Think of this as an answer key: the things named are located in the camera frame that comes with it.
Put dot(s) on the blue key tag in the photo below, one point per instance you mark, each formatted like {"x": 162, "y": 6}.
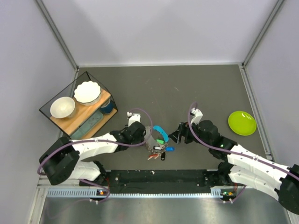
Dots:
{"x": 170, "y": 149}

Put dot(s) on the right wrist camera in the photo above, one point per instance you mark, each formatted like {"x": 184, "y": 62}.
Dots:
{"x": 195, "y": 115}

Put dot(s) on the white cable duct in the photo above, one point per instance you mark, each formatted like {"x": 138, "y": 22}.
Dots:
{"x": 98, "y": 193}

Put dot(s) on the red key tag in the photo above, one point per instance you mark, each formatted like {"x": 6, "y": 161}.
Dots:
{"x": 153, "y": 156}

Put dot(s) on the white round bowl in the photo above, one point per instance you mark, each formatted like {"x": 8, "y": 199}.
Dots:
{"x": 63, "y": 107}

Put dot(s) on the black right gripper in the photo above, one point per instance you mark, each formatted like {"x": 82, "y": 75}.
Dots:
{"x": 185, "y": 131}

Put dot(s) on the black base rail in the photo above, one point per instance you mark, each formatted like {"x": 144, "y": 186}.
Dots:
{"x": 163, "y": 181}

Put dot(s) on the pale green rectangular tray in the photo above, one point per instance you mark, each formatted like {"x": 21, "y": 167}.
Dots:
{"x": 90, "y": 123}

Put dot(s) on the lime green plate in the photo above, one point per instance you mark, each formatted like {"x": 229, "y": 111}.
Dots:
{"x": 242, "y": 123}

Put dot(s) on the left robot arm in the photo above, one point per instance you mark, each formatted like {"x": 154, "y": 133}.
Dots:
{"x": 64, "y": 159}

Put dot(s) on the dark blue mug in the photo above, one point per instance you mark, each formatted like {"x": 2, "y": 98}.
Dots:
{"x": 107, "y": 108}

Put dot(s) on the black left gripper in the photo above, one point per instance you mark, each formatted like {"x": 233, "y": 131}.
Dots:
{"x": 140, "y": 139}

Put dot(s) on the black wire wooden shelf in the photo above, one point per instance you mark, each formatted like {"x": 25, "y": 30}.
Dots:
{"x": 69, "y": 125}

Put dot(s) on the blue handled metal keyring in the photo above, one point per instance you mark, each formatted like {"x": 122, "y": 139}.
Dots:
{"x": 151, "y": 143}

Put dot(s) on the black key fob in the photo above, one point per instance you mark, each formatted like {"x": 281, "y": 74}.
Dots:
{"x": 163, "y": 156}

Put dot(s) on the white scalloped bowl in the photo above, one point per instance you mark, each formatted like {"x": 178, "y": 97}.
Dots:
{"x": 88, "y": 93}

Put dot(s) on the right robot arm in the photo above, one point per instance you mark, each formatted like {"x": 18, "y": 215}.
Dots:
{"x": 242, "y": 166}

